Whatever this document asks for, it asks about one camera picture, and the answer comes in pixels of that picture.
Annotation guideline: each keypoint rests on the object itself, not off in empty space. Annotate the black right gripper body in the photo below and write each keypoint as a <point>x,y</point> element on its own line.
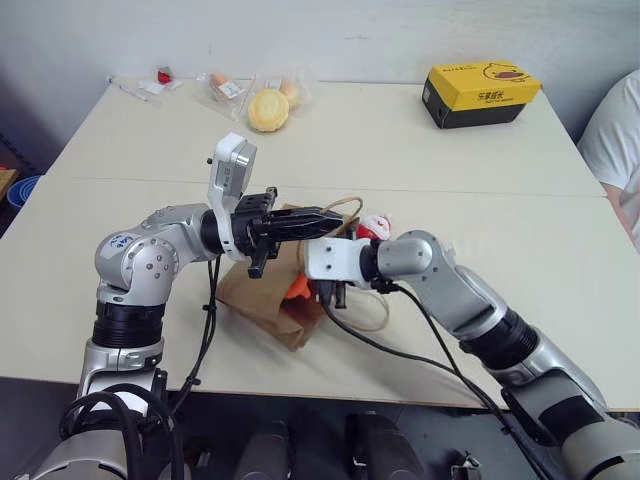
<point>336,294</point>

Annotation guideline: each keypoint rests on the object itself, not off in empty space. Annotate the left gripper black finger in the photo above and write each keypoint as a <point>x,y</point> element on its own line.
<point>305,216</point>
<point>300,232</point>

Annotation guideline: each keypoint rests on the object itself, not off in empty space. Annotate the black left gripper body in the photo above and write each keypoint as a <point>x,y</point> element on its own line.
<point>245,235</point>

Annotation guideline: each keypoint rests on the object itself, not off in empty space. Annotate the orange plush toy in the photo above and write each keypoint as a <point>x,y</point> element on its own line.
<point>298,288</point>

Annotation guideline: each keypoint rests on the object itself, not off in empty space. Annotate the brown paper bag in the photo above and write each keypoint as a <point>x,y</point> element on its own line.
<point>255,300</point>

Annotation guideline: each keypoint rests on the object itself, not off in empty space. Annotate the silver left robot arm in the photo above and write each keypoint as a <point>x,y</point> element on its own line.
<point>145,260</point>

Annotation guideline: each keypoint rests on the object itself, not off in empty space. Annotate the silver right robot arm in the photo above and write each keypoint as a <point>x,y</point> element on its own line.
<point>475,300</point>

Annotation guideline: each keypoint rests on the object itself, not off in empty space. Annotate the red and white plush toy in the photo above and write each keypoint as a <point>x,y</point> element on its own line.
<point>375,227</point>

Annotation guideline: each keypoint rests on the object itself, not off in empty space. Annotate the round yellow plush bun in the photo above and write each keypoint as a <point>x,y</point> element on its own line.
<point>268,110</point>

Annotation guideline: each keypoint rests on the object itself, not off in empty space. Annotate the clear bag with small bun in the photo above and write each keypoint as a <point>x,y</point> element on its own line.
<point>295,90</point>

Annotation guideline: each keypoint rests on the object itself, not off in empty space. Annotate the clear bag with orange toy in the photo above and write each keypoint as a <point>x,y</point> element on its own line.
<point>222,87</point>

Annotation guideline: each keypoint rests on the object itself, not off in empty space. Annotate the clear bag with white cards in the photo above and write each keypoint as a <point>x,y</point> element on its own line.
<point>150,90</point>

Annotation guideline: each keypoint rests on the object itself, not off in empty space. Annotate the dark rounded shape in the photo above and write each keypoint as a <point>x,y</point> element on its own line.
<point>262,450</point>
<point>382,445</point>

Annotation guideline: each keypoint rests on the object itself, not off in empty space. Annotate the small red strawberry toy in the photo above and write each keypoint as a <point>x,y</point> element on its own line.
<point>163,75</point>

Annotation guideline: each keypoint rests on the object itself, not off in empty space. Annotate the yellow and black duck box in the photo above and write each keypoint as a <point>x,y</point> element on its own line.
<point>480,92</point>

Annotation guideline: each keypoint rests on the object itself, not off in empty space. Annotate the person in white shirt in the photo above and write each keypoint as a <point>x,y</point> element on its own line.
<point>612,140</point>

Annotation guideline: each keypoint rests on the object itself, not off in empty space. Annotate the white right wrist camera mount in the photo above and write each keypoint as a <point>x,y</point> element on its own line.
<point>332,260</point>

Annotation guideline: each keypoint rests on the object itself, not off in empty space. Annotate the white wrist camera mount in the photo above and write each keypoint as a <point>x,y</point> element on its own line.
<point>227,175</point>
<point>332,260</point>

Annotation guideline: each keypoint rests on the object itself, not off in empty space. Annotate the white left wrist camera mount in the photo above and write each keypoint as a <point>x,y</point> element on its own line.
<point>227,175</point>

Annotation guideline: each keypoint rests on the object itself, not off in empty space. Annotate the small dark bracket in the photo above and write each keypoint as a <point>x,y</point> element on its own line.
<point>465,467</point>

